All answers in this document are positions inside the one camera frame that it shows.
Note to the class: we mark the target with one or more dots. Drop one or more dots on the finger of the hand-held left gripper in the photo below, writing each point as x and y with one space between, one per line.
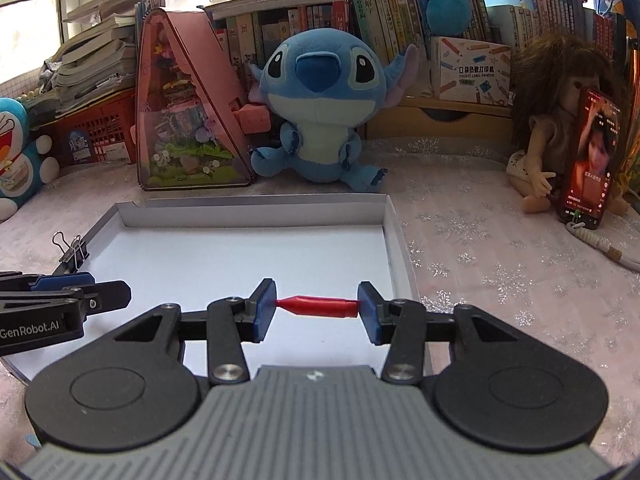
107 296
65 281

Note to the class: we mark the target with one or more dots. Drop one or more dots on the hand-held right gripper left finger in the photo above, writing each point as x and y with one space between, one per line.
265 310

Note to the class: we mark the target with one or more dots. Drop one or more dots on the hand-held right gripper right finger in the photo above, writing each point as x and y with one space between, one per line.
367 315

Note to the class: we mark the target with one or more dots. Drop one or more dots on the red crayon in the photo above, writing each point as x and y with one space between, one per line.
315 306

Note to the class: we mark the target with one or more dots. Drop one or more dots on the white cardboard box tray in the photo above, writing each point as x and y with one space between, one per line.
225 250

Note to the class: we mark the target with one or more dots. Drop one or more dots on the black binder clip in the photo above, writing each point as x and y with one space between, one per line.
75 255

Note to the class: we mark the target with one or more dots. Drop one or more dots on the blue robot cat plush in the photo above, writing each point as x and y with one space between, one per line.
15 160

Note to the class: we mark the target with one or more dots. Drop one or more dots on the red plastic crate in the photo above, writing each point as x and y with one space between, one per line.
100 125

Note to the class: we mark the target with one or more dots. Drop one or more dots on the pink triangular diorama house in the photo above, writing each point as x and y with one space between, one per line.
190 150

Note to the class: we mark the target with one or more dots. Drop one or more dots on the blue alien plush toy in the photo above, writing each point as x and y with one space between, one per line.
320 125

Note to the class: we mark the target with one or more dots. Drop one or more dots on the wooden drawer box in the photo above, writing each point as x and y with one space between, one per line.
400 120

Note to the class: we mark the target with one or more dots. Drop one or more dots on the grey crumpled cloth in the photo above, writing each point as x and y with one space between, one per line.
52 72

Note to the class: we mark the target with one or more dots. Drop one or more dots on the stack of worn books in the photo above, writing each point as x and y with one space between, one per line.
95 55

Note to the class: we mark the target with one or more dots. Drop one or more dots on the brown-haired doll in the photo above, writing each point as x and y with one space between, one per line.
545 130

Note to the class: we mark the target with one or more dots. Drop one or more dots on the white printed cardboard box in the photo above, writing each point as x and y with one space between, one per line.
470 75

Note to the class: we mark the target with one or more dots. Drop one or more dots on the black smartphone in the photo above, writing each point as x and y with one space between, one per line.
590 160

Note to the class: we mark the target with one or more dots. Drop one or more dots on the row of thin blue books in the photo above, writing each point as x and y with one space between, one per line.
147 10

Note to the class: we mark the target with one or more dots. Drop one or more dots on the row of shelved books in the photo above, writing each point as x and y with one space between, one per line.
400 10

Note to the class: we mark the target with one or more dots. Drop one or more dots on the blue plush bear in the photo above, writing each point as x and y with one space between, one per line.
447 10

